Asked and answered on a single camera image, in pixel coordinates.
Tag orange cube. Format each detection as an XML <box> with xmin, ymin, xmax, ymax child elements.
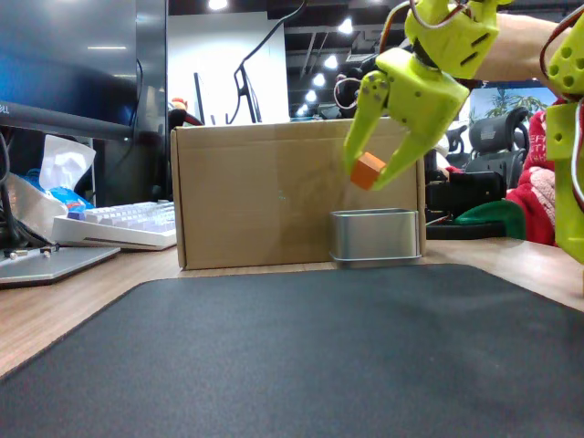
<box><xmin>349</xmin><ymin>151</ymin><xmax>387</xmax><ymax>191</ymax></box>

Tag person's bare forearm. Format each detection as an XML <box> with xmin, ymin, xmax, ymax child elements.
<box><xmin>474</xmin><ymin>12</ymin><xmax>572</xmax><ymax>84</ymax></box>

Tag rectangular metal tin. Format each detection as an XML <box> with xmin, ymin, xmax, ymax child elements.
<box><xmin>328</xmin><ymin>207</ymin><xmax>422</xmax><ymax>269</ymax></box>

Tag black device block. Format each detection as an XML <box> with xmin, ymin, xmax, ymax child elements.
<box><xmin>425</xmin><ymin>167</ymin><xmax>508</xmax><ymax>241</ymax></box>

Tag black mesh office chair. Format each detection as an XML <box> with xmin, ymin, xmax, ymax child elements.
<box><xmin>464</xmin><ymin>107</ymin><xmax>531</xmax><ymax>177</ymax></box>

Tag screen showing palm trees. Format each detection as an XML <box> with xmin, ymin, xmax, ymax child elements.
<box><xmin>468</xmin><ymin>86</ymin><xmax>558</xmax><ymax>125</ymax></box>

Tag green rounded object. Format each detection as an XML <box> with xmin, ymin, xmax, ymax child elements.
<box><xmin>454</xmin><ymin>199</ymin><xmax>527</xmax><ymax>239</ymax></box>

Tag red fluffy garment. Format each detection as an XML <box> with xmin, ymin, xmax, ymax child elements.
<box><xmin>505</xmin><ymin>109</ymin><xmax>558</xmax><ymax>247</ymax></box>

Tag brown cardboard box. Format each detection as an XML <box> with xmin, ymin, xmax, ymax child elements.
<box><xmin>170</xmin><ymin>117</ymin><xmax>428</xmax><ymax>271</ymax></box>

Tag black fabric desk mat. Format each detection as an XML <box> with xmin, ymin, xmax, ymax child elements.
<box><xmin>0</xmin><ymin>263</ymin><xmax>584</xmax><ymax>438</ymax></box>

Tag white keyboard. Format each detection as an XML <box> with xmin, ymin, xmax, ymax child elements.
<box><xmin>51</xmin><ymin>200</ymin><xmax>178</xmax><ymax>252</ymax></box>

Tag dark computer monitor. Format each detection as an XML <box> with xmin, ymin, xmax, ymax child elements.
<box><xmin>0</xmin><ymin>0</ymin><xmax>168</xmax><ymax>141</ymax></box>

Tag white tissue pack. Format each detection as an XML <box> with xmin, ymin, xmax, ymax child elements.
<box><xmin>38</xmin><ymin>133</ymin><xmax>98</xmax><ymax>202</ymax></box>

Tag blue plastic packet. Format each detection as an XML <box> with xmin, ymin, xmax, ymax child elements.
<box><xmin>44</xmin><ymin>185</ymin><xmax>96</xmax><ymax>221</ymax></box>

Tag silver foil bag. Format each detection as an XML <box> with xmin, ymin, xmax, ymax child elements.
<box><xmin>0</xmin><ymin>172</ymin><xmax>68</xmax><ymax>244</ymax></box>

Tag white-red gripper servo cable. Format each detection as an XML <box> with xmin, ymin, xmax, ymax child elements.
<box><xmin>334</xmin><ymin>0</ymin><xmax>412</xmax><ymax>110</ymax></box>

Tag red-brown arm cable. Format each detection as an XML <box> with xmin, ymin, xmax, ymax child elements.
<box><xmin>539</xmin><ymin>7</ymin><xmax>584</xmax><ymax>95</ymax></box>

